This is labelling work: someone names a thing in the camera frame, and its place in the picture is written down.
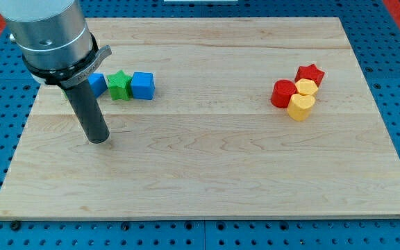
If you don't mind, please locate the green star block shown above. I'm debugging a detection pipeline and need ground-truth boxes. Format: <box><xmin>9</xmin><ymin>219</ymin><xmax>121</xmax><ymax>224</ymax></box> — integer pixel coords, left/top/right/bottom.
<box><xmin>107</xmin><ymin>70</ymin><xmax>133</xmax><ymax>101</ymax></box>

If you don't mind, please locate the yellow heart block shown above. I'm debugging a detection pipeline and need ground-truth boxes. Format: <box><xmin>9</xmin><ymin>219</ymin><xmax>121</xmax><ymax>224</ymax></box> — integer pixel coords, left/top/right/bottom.
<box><xmin>287</xmin><ymin>94</ymin><xmax>316</xmax><ymax>122</ymax></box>

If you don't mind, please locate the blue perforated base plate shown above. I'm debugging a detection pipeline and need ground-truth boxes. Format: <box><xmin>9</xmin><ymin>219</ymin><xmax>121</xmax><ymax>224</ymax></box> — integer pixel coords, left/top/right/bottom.
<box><xmin>0</xmin><ymin>1</ymin><xmax>400</xmax><ymax>249</ymax></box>

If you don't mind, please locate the red star block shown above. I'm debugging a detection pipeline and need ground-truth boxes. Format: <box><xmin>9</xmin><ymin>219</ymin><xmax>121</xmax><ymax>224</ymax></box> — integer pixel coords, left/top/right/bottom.
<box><xmin>294</xmin><ymin>64</ymin><xmax>325</xmax><ymax>87</ymax></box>

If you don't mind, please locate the light wooden board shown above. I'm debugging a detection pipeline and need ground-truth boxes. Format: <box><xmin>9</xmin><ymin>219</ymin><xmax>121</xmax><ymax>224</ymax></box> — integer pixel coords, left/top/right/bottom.
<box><xmin>0</xmin><ymin>17</ymin><xmax>400</xmax><ymax>221</ymax></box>

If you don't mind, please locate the blue cube block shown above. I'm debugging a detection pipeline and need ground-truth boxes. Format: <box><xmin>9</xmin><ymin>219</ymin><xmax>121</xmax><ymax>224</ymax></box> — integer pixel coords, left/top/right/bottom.
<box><xmin>131</xmin><ymin>72</ymin><xmax>155</xmax><ymax>100</ymax></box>

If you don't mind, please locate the red cylinder block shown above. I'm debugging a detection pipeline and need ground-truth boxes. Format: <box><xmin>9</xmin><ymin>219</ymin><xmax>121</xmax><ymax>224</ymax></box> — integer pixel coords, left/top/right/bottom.
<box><xmin>270</xmin><ymin>79</ymin><xmax>297</xmax><ymax>108</ymax></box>

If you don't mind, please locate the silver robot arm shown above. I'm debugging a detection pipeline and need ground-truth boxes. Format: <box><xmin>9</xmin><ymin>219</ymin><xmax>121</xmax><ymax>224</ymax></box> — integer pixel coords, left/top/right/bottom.
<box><xmin>0</xmin><ymin>0</ymin><xmax>112</xmax><ymax>90</ymax></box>

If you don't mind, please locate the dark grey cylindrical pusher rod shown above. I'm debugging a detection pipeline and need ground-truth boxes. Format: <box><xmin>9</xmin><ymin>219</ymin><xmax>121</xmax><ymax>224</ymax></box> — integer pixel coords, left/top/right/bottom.
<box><xmin>64</xmin><ymin>80</ymin><xmax>110</xmax><ymax>144</ymax></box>

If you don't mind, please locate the blue block behind rod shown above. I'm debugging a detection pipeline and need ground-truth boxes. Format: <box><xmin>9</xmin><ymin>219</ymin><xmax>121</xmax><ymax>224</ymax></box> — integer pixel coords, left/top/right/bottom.
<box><xmin>88</xmin><ymin>73</ymin><xmax>108</xmax><ymax>98</ymax></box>

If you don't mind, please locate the yellow hexagon block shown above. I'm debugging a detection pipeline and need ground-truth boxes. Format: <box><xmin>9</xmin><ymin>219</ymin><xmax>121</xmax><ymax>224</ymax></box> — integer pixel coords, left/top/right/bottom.
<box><xmin>295</xmin><ymin>78</ymin><xmax>319</xmax><ymax>96</ymax></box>

